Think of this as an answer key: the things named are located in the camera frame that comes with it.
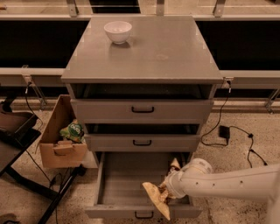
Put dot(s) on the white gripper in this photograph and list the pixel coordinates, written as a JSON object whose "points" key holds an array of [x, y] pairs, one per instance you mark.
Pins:
{"points": [[170, 184]]}

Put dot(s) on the brown chip bag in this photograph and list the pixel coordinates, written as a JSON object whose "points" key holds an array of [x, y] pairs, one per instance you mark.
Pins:
{"points": [[159, 194]]}

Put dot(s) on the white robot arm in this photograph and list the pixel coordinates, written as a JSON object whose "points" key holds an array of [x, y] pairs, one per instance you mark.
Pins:
{"points": [[197, 179]]}

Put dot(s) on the grey bottom drawer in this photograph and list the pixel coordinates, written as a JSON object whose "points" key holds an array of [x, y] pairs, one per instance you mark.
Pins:
{"points": [[119, 191]]}

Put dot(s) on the grey drawer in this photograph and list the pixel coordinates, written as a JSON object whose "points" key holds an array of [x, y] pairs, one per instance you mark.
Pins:
{"points": [[142, 137], [119, 191], [141, 111]]}

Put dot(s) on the grey top drawer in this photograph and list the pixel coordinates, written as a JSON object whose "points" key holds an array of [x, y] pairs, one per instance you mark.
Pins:
{"points": [[141, 111]]}

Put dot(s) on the grey middle drawer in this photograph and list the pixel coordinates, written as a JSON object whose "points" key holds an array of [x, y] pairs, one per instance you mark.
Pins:
{"points": [[142, 137]]}

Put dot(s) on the grey drawer cabinet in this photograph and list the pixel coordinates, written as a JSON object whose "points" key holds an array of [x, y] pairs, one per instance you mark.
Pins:
{"points": [[165, 58]]}

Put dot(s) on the green snack bag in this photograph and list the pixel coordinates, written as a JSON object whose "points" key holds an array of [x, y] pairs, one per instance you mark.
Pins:
{"points": [[73, 131]]}

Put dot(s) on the black power adapter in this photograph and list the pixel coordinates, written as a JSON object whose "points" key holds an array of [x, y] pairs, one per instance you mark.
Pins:
{"points": [[224, 132]]}

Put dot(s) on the cardboard box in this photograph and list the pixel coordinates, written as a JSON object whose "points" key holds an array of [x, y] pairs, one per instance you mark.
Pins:
{"points": [[55, 151]]}

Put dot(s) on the white ceramic bowl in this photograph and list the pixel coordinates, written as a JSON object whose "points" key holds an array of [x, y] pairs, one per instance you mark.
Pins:
{"points": [[118, 31]]}

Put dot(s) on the black table frame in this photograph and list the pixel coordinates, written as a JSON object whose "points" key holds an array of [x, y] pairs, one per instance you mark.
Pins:
{"points": [[16, 136]]}

